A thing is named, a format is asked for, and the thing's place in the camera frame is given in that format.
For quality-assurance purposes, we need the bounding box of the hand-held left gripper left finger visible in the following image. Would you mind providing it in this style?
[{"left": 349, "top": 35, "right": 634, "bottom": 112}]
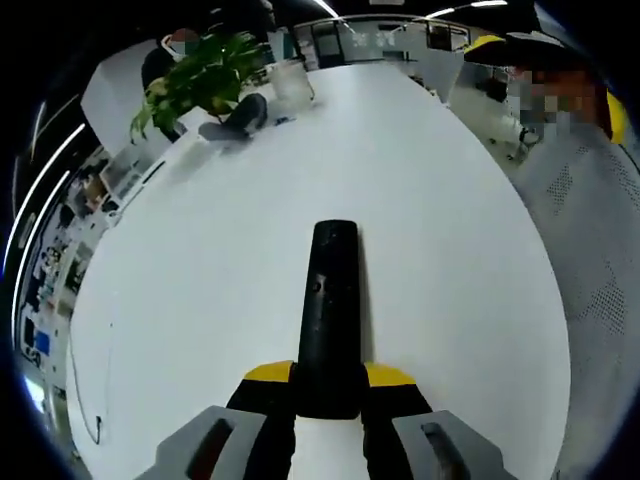
[{"left": 134, "top": 360, "right": 302, "bottom": 480}]

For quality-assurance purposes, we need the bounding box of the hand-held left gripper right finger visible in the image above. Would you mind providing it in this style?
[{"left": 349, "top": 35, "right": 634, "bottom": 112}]
[{"left": 360, "top": 360, "right": 522, "bottom": 480}]

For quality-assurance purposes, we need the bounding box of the black remote control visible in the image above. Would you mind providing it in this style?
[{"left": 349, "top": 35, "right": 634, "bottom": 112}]
[{"left": 296, "top": 218, "right": 369, "bottom": 421}]

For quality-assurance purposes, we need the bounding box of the clear plastic jug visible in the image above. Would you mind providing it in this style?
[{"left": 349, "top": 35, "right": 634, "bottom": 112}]
[{"left": 271, "top": 60, "right": 317, "bottom": 105}]

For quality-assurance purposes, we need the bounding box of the green potted plant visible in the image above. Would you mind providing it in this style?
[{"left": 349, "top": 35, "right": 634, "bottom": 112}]
[{"left": 130, "top": 30, "right": 270, "bottom": 144}]

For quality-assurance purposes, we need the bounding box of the grey cable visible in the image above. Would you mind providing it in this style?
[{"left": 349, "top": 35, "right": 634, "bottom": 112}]
[{"left": 66, "top": 319, "right": 114, "bottom": 444}]

